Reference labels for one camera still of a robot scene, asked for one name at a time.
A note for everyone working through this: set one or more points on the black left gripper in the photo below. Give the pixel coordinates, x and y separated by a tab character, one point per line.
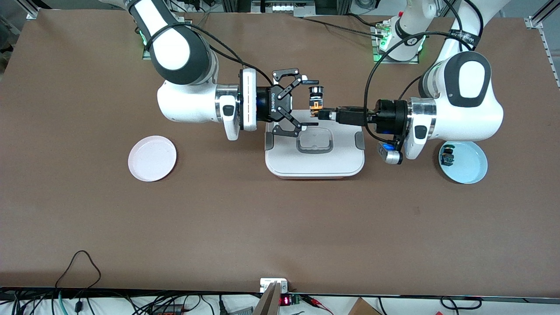
387	116

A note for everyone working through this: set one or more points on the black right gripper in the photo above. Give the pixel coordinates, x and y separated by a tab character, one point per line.
272	106

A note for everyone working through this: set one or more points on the white lunch box grey clips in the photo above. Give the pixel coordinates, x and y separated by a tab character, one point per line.
315	168

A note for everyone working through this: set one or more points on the light blue round plate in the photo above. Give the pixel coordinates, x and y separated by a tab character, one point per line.
470	168

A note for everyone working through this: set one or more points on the blue push button switch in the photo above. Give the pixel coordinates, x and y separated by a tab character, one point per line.
447	157

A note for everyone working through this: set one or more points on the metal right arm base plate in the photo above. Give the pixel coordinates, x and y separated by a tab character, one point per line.
146	54

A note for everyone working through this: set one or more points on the black table edge strip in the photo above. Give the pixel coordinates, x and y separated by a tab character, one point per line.
393	296

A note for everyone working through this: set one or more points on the white power strip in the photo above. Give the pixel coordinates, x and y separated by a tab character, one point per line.
284	6

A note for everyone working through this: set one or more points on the brown cardboard piece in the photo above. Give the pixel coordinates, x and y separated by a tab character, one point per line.
363	308

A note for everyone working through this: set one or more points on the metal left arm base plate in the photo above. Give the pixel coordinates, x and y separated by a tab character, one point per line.
377	59

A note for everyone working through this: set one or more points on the white socket block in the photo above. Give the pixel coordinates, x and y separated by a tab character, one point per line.
267	282

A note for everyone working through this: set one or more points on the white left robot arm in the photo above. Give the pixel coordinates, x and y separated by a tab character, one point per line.
463	105

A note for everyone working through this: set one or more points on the orange push button switch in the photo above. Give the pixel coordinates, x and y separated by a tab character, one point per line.
316	105

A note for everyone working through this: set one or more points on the perforated aluminium side rail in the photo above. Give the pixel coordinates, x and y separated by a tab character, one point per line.
551	61

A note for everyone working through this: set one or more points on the pale pink round plate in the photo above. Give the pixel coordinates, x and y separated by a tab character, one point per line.
151	159

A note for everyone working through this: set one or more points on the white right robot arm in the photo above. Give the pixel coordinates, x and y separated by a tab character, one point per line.
175	52

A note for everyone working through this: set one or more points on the red and black test leads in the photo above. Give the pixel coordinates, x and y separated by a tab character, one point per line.
313	300

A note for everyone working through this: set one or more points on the red digit display module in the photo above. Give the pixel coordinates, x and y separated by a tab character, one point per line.
285	300

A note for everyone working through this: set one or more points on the grey upright bar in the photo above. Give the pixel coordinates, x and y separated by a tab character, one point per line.
267	304

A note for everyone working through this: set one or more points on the aluminium corner frame profile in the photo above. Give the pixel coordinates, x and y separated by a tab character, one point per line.
30	12
540	15

